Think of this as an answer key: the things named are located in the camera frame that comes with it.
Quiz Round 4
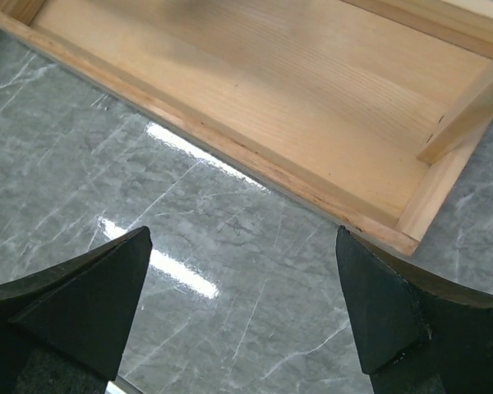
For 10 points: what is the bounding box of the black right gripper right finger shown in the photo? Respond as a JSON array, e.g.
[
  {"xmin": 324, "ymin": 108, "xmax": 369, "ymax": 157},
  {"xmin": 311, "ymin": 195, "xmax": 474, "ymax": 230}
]
[{"xmin": 336, "ymin": 227, "xmax": 493, "ymax": 393}]

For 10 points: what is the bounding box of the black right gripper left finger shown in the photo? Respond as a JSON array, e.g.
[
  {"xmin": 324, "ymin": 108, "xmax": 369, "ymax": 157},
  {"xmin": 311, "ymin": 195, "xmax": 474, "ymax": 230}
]
[{"xmin": 0, "ymin": 227, "xmax": 152, "ymax": 393}]

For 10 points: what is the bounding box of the wooden clothes rack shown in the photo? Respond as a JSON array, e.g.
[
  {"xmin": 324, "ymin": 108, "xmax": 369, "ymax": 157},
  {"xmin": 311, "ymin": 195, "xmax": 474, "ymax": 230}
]
[{"xmin": 0, "ymin": 1, "xmax": 493, "ymax": 255}]

